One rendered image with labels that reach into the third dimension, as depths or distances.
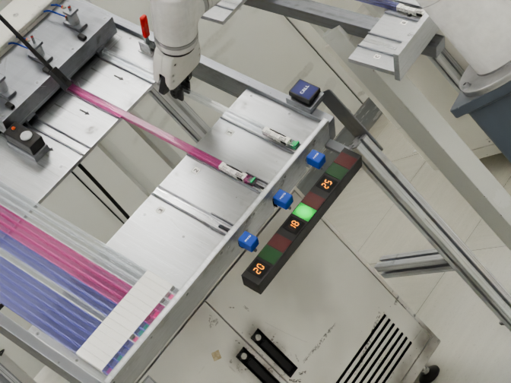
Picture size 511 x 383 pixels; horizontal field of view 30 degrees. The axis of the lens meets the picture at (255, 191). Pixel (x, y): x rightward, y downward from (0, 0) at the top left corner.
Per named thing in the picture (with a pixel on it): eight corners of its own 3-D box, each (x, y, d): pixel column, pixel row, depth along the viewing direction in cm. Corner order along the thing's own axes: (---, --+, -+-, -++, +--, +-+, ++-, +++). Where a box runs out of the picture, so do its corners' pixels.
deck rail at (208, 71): (335, 136, 192) (334, 116, 187) (330, 143, 191) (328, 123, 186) (79, 14, 222) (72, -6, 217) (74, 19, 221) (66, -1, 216)
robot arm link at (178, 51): (173, 4, 183) (174, 14, 185) (144, 33, 179) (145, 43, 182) (208, 25, 180) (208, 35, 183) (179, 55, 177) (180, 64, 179)
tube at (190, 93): (299, 145, 184) (299, 142, 183) (296, 150, 184) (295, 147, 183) (106, 51, 206) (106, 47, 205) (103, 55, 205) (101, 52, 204)
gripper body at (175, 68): (177, 11, 185) (179, 47, 194) (144, 45, 180) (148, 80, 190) (207, 29, 183) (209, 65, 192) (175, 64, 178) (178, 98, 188)
